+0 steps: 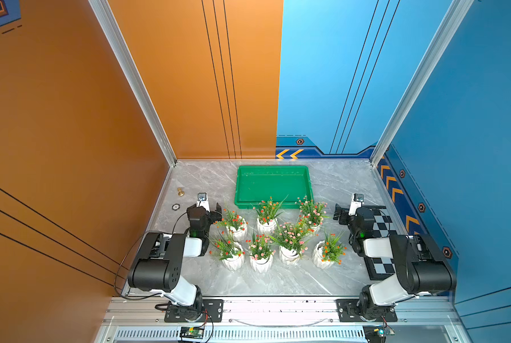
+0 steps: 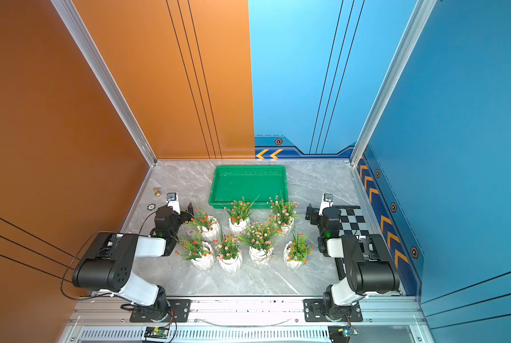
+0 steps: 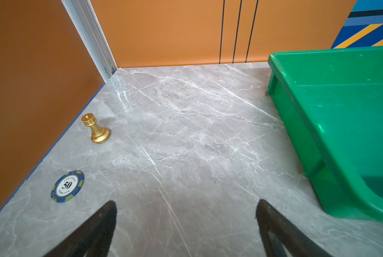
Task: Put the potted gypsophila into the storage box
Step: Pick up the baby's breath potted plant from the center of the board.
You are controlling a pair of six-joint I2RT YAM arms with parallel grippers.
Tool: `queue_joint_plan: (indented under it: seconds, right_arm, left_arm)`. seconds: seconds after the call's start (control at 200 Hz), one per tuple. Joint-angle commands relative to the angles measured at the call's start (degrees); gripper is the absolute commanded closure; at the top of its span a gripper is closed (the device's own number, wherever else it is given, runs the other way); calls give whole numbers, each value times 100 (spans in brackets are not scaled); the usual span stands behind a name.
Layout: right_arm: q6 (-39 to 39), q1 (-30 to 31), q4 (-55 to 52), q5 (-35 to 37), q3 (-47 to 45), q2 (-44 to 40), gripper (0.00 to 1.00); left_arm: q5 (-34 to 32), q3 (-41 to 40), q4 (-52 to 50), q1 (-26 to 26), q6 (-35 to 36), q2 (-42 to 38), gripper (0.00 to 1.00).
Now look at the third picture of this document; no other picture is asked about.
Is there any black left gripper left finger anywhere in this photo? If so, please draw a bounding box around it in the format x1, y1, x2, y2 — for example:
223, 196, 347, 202
46, 201, 117, 257

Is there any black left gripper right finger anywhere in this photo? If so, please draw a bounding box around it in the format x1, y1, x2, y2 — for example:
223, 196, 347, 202
256, 199, 330, 257

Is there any green plastic storage tray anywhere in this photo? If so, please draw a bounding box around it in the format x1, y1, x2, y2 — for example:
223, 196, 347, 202
268, 47, 383, 222

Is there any blue poker chip 50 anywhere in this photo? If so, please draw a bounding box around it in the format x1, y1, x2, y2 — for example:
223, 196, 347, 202
50, 170, 84, 203

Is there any aluminium corner post left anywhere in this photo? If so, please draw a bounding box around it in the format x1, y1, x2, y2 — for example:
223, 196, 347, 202
62, 0, 118, 82

